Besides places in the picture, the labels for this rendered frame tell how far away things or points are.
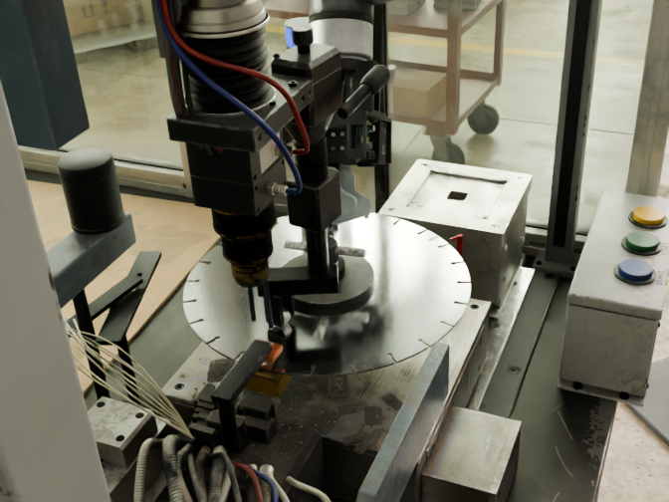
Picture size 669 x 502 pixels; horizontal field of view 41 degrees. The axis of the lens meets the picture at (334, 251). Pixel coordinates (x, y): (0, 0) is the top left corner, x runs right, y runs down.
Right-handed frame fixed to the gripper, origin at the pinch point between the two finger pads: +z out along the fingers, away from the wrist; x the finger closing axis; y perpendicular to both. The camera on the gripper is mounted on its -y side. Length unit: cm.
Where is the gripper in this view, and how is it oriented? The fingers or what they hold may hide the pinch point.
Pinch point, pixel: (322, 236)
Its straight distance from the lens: 103.7
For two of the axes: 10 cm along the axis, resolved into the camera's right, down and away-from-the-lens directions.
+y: 8.8, 0.2, -4.7
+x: 4.7, 0.0, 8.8
